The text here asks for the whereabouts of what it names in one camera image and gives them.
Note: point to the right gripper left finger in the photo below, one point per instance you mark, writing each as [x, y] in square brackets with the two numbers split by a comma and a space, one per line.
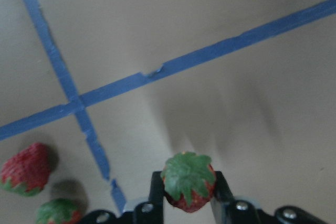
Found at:
[156, 197]

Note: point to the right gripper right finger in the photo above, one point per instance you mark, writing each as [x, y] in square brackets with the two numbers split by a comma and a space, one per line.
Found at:
[222, 200]

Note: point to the strawberry top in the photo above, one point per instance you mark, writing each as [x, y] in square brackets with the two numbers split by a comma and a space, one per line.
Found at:
[189, 181]

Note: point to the strawberry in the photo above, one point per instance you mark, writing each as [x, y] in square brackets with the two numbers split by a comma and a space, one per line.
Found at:
[189, 181]
[27, 172]
[59, 210]

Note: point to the strawberry bottom right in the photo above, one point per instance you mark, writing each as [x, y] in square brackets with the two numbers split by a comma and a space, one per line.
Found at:
[59, 210]

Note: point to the strawberry left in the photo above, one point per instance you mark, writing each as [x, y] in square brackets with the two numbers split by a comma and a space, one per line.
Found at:
[27, 172]

